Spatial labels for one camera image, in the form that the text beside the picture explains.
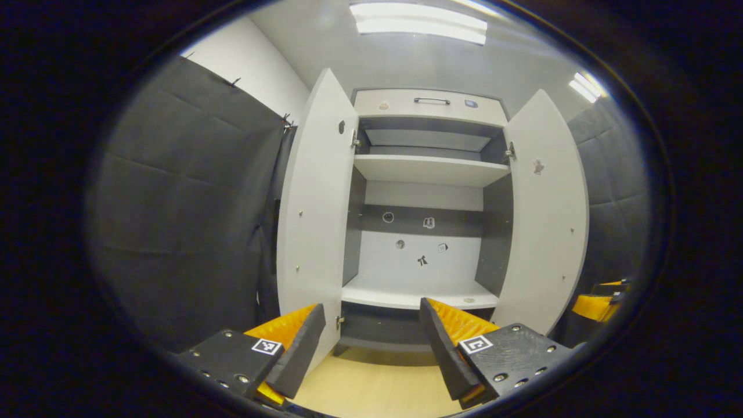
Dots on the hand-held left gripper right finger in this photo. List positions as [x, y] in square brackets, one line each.
[444, 348]

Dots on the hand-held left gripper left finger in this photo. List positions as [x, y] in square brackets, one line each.
[299, 348]

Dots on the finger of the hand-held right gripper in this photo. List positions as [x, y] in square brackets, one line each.
[612, 283]
[592, 307]

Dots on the grey shoe cabinet door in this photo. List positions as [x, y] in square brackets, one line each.
[316, 203]
[545, 232]

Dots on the grey double-door shoe cabinet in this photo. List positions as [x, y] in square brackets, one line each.
[458, 220]

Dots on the white cabinet bottom shelf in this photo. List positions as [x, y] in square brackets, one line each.
[395, 293]

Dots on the white cabinet shelf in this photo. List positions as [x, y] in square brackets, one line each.
[395, 293]
[429, 171]

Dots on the black backdrop cloth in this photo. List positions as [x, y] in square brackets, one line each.
[615, 191]
[174, 203]

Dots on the small ceiling light panel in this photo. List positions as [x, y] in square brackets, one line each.
[586, 87]

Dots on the large ceiling light panel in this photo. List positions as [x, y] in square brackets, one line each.
[418, 22]

